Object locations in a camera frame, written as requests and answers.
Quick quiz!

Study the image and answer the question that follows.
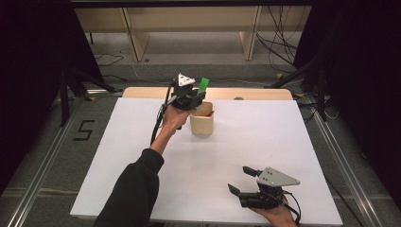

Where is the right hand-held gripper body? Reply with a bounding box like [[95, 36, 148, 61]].
[[237, 166, 301, 211]]

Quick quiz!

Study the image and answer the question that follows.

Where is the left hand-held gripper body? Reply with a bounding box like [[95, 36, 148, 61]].
[[168, 73, 198, 112]]

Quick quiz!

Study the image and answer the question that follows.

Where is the green highlighter marker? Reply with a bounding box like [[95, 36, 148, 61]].
[[196, 77, 210, 96]]

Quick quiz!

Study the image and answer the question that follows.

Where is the cream square cup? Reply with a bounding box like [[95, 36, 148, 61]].
[[189, 100, 216, 137]]

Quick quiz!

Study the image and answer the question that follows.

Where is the person's left hand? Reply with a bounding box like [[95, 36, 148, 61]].
[[162, 103, 197, 136]]

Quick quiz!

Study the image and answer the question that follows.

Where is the person's right hand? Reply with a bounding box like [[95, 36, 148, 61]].
[[250, 202, 299, 227]]

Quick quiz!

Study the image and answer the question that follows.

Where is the light wooden table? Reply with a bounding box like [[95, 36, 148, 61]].
[[122, 87, 294, 101]]

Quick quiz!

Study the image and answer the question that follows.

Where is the light wooden bench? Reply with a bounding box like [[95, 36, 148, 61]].
[[75, 6, 313, 62]]

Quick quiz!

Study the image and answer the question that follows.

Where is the black tripod stand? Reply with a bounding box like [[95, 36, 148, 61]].
[[264, 60, 329, 122], [58, 67, 119, 127]]

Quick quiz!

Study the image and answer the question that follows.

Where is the black curtain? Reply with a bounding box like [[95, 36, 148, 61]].
[[0, 0, 105, 190], [292, 0, 401, 209]]

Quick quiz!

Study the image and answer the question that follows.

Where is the right hand-held gripper black cable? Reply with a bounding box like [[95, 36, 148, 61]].
[[282, 189, 303, 225]]

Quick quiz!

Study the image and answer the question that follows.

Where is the hand-held gripper black cable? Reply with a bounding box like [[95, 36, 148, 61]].
[[282, 189, 303, 225], [149, 80, 178, 146]]

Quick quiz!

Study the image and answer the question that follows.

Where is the left hand-held gripper black cable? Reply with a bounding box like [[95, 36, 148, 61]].
[[149, 80, 178, 146]]

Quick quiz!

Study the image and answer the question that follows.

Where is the thin black floor cable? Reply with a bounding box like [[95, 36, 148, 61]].
[[94, 52, 126, 67]]

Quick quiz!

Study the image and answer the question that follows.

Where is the aluminium floor rail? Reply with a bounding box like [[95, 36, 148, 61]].
[[310, 110, 384, 227], [6, 97, 86, 227]]

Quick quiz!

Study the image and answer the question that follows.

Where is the black metal frame bar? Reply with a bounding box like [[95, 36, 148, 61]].
[[69, 0, 316, 8]]

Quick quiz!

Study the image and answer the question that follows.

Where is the tangle of black cables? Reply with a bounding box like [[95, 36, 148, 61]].
[[255, 6, 299, 74]]

